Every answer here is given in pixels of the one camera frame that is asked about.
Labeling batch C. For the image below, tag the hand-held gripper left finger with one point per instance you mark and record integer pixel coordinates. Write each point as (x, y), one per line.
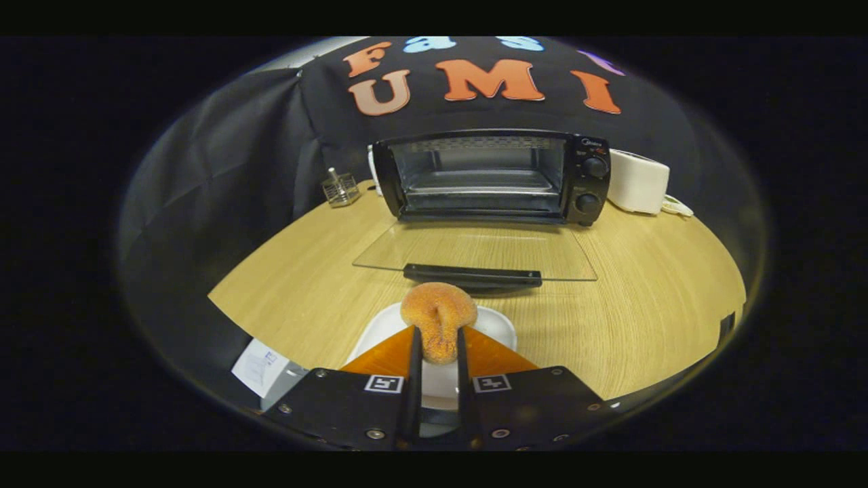
(411, 393)

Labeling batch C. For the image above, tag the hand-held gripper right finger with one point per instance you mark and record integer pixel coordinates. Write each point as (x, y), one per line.
(464, 393)

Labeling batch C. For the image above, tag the sugared bread roll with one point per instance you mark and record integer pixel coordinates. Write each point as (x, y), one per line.
(437, 315)

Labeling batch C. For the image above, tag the black toaster oven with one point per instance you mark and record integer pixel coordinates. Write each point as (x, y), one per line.
(588, 179)

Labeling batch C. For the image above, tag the metal oven tray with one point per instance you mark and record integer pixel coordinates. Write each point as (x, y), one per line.
(481, 181)

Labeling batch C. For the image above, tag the white toaster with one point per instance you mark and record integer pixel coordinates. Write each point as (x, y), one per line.
(637, 181)

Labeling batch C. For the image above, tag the white plate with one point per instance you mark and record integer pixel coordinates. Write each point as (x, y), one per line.
(491, 325)

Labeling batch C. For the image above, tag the white paper sheet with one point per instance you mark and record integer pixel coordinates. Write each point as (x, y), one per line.
(256, 366)

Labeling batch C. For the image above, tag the small black block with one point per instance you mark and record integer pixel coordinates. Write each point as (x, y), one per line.
(727, 325)

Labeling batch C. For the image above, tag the black backdrop cloth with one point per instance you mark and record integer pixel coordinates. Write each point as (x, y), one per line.
(224, 169)

